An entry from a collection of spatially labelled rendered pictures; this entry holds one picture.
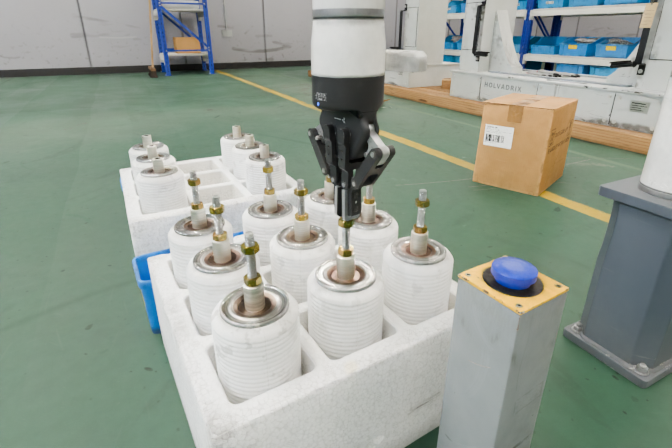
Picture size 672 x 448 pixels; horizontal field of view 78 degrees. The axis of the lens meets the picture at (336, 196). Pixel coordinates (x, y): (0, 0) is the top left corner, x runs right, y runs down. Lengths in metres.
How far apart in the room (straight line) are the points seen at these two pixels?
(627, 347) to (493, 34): 2.64
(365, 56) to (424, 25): 3.37
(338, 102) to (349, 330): 0.26
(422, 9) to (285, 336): 3.45
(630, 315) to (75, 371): 0.92
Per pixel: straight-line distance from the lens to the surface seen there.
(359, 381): 0.52
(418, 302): 0.57
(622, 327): 0.86
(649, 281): 0.81
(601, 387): 0.85
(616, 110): 2.53
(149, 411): 0.76
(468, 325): 0.44
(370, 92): 0.41
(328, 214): 0.72
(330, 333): 0.52
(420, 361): 0.57
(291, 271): 0.59
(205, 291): 0.55
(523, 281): 0.41
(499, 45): 3.21
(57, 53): 6.61
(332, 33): 0.41
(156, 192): 0.93
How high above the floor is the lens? 0.53
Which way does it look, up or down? 22 degrees down
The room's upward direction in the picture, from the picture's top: straight up
